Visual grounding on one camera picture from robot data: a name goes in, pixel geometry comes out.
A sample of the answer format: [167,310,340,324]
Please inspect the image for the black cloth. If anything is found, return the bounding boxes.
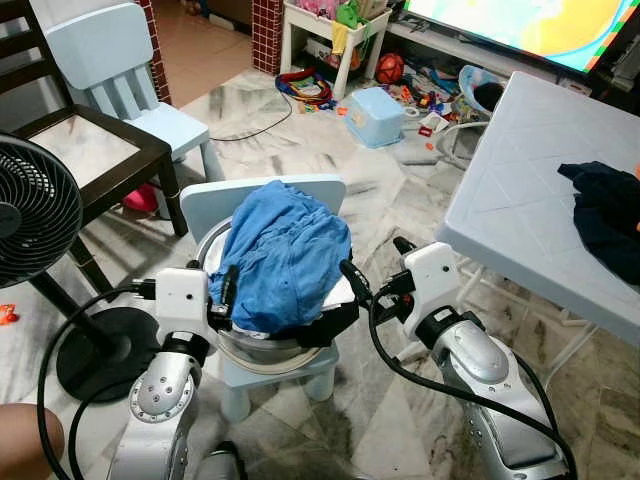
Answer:
[295,300,363,349]

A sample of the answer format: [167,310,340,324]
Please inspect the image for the light blue plastic kid chair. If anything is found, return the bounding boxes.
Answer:
[42,3,226,181]
[178,175,349,421]

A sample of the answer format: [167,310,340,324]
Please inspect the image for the pink plastic item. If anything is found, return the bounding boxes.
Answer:
[120,183,161,214]

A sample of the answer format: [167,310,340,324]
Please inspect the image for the light blue storage box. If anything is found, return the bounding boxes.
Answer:
[345,87,406,149]

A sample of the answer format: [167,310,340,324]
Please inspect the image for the grey robot foot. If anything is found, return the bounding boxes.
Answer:
[195,442,246,480]

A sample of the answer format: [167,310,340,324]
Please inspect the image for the dark wooden chair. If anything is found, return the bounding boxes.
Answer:
[0,0,191,296]

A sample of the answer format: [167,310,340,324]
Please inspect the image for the black standing fan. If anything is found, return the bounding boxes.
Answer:
[0,135,151,403]

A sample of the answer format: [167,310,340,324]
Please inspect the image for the red ball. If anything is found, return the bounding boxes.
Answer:
[375,52,406,86]

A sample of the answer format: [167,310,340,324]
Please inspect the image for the light blue round tub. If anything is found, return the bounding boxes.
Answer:
[455,65,506,119]

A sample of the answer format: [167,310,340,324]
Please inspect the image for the colourful toy pile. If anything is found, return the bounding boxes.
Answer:
[275,68,336,111]

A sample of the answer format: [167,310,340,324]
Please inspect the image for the navy blue garment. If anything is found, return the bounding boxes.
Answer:
[558,162,640,286]

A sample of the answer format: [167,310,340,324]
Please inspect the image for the yellow cloth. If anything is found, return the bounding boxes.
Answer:
[330,22,353,56]

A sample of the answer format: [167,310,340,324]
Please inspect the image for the person's bare knee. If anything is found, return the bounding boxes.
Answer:
[0,403,66,480]

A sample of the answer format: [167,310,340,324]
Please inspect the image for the green toy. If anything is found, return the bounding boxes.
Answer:
[335,0,366,29]

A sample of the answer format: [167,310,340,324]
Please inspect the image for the red brick pillar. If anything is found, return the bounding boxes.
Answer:
[250,0,284,76]

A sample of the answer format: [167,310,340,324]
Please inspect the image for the white toy shelf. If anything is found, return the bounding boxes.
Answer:
[280,0,391,101]

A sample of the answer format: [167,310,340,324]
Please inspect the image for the television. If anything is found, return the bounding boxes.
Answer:
[400,0,640,73]

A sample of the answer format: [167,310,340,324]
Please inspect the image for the pink toy bag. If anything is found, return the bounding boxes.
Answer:
[295,0,336,19]

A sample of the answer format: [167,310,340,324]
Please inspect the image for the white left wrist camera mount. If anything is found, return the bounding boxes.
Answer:
[153,266,219,339]

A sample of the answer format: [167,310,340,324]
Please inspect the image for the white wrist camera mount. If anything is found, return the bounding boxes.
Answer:
[153,266,219,339]
[403,242,463,313]

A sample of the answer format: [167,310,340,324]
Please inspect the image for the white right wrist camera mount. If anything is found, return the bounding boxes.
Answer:
[403,242,463,313]

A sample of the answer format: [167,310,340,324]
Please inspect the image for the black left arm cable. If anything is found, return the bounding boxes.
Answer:
[66,375,136,480]
[36,285,159,480]

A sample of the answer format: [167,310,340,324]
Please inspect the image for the thin black floor cable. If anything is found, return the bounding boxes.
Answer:
[205,95,296,143]

